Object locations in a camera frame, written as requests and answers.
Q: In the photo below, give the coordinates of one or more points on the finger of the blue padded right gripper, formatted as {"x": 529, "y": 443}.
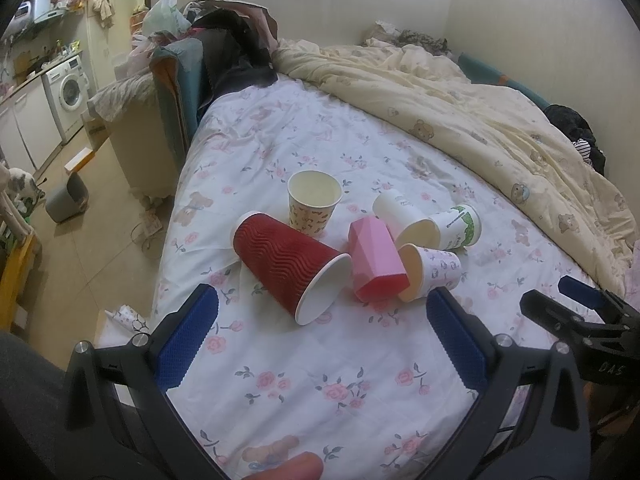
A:
{"x": 529, "y": 419}

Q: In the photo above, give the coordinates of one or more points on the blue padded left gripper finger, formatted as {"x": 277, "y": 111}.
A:
{"x": 118, "y": 422}

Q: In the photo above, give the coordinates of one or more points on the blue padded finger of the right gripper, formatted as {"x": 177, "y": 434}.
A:
{"x": 580, "y": 292}

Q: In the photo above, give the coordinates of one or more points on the red ribbed paper cup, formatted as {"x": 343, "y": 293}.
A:
{"x": 302, "y": 274}

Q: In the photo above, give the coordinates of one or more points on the white purple patterned paper cup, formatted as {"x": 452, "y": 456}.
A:
{"x": 428, "y": 269}

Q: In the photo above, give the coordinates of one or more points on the white green printed paper cup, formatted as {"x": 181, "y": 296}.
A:
{"x": 456, "y": 227}

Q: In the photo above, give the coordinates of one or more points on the pink faceted plastic cup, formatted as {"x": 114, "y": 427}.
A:
{"x": 377, "y": 270}

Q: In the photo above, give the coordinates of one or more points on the plain white paper cup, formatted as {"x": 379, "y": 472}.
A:
{"x": 407, "y": 223}

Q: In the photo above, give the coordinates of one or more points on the cream patterned paper cup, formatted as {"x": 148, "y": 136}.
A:
{"x": 312, "y": 198}

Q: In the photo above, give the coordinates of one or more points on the operator fingertip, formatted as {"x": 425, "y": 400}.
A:
{"x": 305, "y": 466}

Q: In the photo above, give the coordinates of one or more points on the white floral bed sheet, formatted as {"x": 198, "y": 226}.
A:
{"x": 306, "y": 346}

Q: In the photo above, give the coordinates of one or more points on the yellow wooden stool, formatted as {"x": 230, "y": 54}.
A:
{"x": 15, "y": 274}

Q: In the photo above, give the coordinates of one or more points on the cream bear print duvet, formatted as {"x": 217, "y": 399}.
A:
{"x": 494, "y": 131}

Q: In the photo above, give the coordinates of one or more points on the grey tipped waste bin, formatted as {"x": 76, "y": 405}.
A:
{"x": 69, "y": 200}

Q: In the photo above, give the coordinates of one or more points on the small cardboard box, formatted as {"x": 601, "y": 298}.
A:
{"x": 79, "y": 161}

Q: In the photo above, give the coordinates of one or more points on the beige fabric covered armchair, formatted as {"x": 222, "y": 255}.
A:
{"x": 130, "y": 112}

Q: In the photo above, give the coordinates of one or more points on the white kitchen cabinets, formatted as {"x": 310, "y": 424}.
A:
{"x": 29, "y": 134}

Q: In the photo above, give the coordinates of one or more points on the white washing machine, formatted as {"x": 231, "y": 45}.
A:
{"x": 66, "y": 85}

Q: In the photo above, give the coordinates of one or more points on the teal orange headboard cushion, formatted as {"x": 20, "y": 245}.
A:
{"x": 177, "y": 71}

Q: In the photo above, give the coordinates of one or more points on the dark clothes pile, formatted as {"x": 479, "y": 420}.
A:
{"x": 238, "y": 39}

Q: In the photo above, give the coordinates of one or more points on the white plastic bag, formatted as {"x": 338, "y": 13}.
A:
{"x": 165, "y": 16}

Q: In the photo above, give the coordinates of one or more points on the black clothing by wall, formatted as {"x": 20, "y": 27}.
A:
{"x": 578, "y": 131}

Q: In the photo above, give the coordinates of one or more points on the teal pillow by wall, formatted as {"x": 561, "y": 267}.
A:
{"x": 481, "y": 73}

